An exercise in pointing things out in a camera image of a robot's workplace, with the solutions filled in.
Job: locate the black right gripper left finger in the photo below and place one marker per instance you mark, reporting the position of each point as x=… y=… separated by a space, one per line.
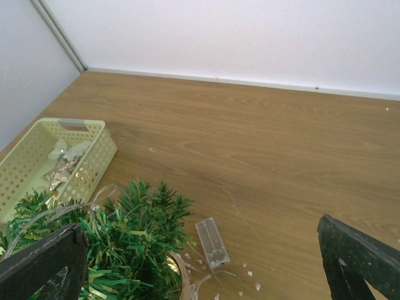
x=55 y=266

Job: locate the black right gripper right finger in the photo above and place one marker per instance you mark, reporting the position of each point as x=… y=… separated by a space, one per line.
x=354 y=261

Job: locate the small green christmas tree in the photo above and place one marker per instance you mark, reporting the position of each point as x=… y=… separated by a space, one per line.
x=131 y=239

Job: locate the silver mesh ribbon bow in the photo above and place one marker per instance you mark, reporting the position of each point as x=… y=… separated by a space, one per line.
x=61 y=150

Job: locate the light green perforated plastic basket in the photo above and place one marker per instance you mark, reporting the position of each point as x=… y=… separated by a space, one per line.
x=23 y=167

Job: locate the silver glitter star ornament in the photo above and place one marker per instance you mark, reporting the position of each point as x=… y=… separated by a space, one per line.
x=61 y=171

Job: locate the gold bauble ornament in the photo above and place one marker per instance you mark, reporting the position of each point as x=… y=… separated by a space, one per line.
x=83 y=174

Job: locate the clear plastic battery box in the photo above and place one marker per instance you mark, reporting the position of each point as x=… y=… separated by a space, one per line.
x=212 y=243

